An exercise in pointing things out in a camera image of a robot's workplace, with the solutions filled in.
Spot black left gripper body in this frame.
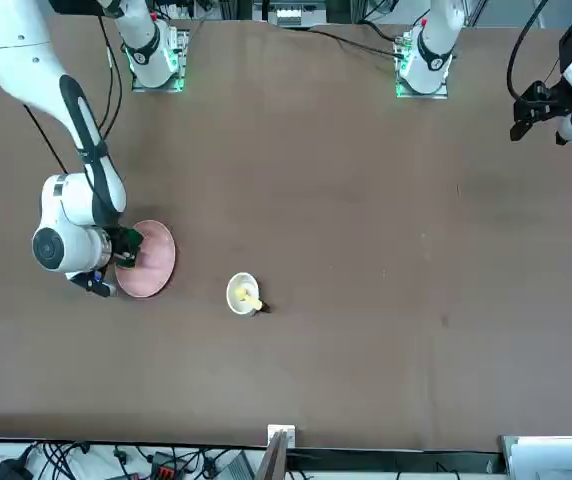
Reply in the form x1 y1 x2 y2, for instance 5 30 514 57
522 81 568 120

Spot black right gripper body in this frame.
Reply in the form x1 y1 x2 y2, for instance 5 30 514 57
108 227 133 267

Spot green and yellow sponge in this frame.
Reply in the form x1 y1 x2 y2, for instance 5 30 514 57
118 228 146 267

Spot pink plate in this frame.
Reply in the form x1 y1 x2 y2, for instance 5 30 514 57
114 218 176 300

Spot white mug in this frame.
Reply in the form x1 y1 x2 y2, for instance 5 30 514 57
225 271 273 317

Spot yellow spoon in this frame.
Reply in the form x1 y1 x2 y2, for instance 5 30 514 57
233 283 266 310

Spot black box red connectors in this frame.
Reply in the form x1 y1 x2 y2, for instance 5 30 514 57
149 451 191 480

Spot small black power adapter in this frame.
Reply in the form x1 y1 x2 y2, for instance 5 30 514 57
0 455 35 480

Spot white tray box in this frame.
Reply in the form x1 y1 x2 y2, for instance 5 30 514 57
498 433 572 480

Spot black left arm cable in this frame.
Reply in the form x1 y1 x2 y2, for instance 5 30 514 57
506 0 553 102

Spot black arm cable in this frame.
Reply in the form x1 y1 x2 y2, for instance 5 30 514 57
21 13 124 175
506 0 553 102

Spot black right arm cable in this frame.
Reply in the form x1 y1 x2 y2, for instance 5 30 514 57
21 13 124 175

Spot black cable across table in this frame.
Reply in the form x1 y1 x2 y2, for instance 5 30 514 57
265 22 403 57

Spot aluminium frame post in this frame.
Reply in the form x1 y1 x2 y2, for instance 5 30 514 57
255 423 297 480

